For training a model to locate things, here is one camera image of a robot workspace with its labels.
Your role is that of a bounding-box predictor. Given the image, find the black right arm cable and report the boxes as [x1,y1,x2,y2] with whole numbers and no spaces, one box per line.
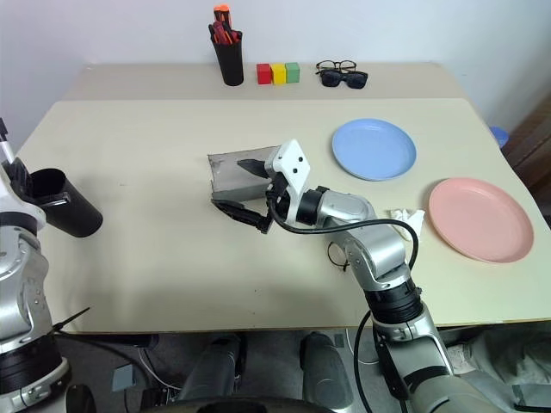
[264,191,423,413]

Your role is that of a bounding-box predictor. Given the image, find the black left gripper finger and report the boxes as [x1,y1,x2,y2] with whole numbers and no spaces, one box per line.
[40,193,72,210]

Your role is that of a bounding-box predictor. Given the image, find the black frame clear eyeglasses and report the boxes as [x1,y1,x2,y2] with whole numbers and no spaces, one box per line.
[315,59,358,74]

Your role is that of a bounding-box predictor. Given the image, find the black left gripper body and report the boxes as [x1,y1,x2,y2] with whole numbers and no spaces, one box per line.
[2,157,36,203]

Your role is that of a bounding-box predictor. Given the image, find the brown wooden furniture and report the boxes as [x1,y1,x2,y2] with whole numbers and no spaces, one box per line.
[501,85,551,195]

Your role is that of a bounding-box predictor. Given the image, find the black cup holding markers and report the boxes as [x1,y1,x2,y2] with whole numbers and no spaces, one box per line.
[214,29,245,87]

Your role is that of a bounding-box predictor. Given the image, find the blue plate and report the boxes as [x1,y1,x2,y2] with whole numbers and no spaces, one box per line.
[331,119,418,182]

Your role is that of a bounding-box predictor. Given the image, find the black zip tie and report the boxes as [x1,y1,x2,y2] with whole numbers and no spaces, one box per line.
[51,305,91,335]

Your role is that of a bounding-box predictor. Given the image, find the blue round container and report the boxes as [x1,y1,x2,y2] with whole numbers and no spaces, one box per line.
[490,124,511,150]

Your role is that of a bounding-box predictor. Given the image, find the pink plate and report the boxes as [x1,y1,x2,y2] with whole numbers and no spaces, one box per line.
[428,176,536,264]

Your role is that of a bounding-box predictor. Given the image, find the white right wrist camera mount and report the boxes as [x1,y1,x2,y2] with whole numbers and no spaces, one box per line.
[263,138,312,225]

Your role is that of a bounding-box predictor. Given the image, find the grey box on floor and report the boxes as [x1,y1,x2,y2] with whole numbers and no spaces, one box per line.
[111,365,138,392]

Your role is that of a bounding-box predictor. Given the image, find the black sunglasses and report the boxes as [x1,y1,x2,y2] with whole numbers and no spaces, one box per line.
[319,70,368,90]

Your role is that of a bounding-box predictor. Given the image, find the clear plastic bag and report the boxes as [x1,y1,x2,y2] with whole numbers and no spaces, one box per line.
[443,326,551,413]

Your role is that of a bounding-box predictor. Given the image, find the crumpled white paper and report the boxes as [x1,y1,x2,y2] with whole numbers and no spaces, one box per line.
[385,207,427,240]

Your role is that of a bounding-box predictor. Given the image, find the grey glasses case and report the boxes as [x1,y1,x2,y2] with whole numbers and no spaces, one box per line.
[206,145,283,210]

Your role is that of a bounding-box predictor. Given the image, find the dark rounded robot leg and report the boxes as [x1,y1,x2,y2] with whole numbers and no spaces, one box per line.
[176,333,249,404]
[299,331,350,408]

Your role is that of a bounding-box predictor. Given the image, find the orange capped marker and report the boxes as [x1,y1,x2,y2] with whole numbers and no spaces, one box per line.
[214,3,234,28]

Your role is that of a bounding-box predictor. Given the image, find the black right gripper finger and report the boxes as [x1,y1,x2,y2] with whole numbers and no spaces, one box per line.
[235,157,270,180]
[211,200,270,231]

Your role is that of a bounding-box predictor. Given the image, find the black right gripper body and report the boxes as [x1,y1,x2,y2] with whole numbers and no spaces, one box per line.
[257,170,299,236]

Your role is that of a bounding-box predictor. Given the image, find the thin black round eyeglasses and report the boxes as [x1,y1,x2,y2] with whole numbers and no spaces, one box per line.
[325,240,350,274]

